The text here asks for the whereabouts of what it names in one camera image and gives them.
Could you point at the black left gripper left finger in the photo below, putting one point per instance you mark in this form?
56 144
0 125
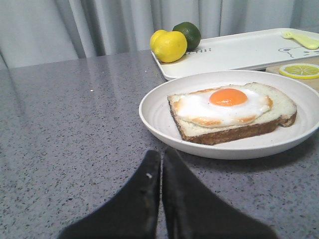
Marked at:
131 214

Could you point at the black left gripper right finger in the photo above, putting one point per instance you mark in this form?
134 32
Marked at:
192 211

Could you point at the white round plate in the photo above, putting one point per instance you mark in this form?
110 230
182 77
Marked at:
155 114

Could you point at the white bear tray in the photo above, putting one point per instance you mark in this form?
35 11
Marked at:
248 51

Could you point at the fried egg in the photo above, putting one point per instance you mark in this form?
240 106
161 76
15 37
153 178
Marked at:
220 107

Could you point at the yellow lemon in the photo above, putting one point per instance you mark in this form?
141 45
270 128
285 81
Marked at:
168 46

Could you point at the green lime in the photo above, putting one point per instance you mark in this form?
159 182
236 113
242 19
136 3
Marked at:
191 33

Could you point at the wooden cutting board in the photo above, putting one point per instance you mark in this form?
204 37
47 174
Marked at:
314 83

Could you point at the lemon slice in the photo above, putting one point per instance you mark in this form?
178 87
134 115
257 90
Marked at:
304 71

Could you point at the yellow plastic fork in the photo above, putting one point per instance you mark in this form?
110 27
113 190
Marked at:
303 40

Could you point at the grey curtain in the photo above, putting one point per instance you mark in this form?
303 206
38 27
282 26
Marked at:
35 32

